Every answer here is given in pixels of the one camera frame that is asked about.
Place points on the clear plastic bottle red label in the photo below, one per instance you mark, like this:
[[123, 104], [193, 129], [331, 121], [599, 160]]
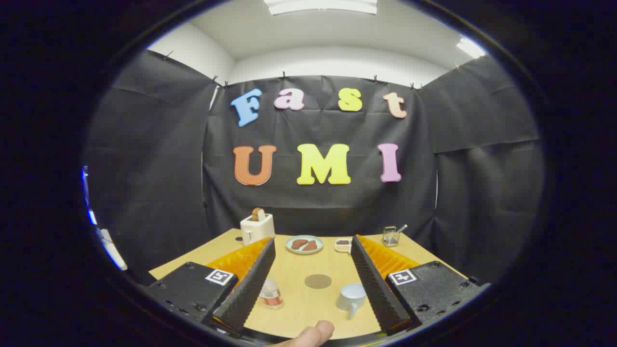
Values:
[[272, 296]]

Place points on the wooden table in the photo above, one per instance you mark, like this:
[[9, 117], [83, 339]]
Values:
[[289, 265]]

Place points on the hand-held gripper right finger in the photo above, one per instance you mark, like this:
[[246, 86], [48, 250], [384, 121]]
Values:
[[378, 294]]

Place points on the brown meat piece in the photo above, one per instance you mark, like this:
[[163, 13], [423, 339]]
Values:
[[299, 244], [311, 246]]

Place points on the silver utensil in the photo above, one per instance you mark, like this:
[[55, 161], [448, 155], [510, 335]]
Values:
[[402, 227]]

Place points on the long ceiling light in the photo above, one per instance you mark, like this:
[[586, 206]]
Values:
[[318, 6]]

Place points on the small ceiling light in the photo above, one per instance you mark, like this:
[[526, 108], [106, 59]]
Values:
[[470, 47]]

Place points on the white cup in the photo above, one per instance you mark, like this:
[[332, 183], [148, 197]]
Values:
[[351, 295]]

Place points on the white divided dish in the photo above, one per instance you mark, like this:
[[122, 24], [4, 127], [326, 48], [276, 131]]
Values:
[[343, 246]]

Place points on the bread slice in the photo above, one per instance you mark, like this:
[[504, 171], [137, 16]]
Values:
[[258, 214]]

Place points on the white toaster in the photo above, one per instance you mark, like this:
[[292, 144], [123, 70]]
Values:
[[255, 229]]

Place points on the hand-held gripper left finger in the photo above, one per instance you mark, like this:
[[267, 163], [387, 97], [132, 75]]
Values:
[[250, 289]]

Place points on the pale green plate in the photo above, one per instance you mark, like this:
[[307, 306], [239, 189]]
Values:
[[289, 244]]

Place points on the black backdrop cloth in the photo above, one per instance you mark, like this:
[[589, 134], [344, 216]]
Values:
[[313, 207]]

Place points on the brown round coaster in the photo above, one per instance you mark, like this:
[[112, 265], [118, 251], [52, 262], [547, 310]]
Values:
[[318, 281]]

